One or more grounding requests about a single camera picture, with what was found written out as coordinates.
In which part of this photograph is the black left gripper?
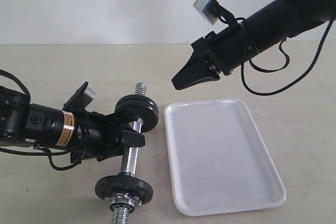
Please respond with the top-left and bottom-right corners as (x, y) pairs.
(69, 110), (145, 164)

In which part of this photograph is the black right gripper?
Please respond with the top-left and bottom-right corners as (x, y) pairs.
(172, 29), (259, 90)

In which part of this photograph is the black weight plate end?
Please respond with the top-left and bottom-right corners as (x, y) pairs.
(123, 107), (159, 133)

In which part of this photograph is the black weight plate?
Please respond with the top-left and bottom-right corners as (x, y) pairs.
(94, 175), (154, 205)
(114, 94), (159, 115)

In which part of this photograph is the chrome spinlock collar nut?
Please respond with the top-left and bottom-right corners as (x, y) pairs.
(108, 194), (142, 211)

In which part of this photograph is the chrome threaded dumbbell bar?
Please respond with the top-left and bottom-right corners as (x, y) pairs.
(111, 82), (147, 224)

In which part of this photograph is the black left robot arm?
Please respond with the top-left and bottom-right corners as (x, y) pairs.
(1, 82), (145, 164)

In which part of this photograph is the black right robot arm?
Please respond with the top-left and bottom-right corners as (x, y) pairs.
(171, 0), (335, 90)

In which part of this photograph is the white rectangular plastic tray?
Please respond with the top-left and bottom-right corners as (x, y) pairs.
(164, 98), (287, 217)

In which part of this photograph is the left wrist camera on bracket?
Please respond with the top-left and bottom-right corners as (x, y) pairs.
(62, 81), (96, 112)

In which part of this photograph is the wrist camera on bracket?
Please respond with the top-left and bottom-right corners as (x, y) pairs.
(62, 81), (96, 112)
(193, 0), (245, 26)

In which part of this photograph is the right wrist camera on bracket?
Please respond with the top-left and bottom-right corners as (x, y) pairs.
(193, 0), (245, 26)

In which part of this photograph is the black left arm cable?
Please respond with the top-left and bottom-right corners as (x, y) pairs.
(0, 69), (85, 171)

